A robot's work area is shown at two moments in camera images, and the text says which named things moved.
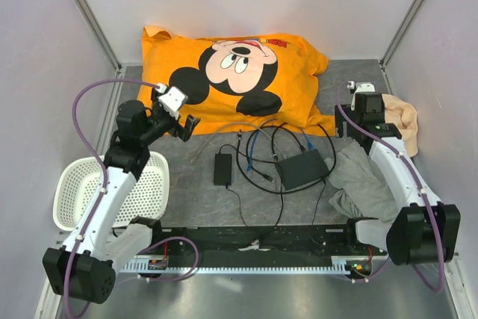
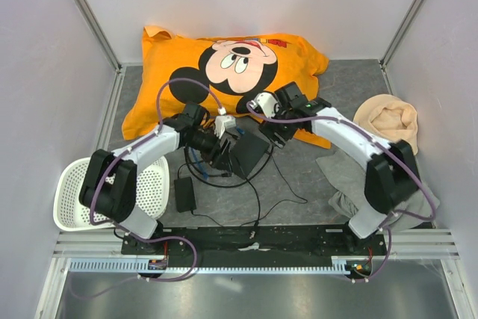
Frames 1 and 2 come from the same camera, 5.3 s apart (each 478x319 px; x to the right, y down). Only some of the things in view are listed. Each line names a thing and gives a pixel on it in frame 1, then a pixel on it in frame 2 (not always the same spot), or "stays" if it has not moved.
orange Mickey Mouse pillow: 243,82 stays
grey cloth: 364,192 stays
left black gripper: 175,130 -> 222,162
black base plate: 263,243 stays
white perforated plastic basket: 75,182 stays
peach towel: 405,118 stays
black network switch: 302,169 -> 248,153
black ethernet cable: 265,175 -> 228,185
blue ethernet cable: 251,155 -> 206,175
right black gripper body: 352,119 -> 285,130
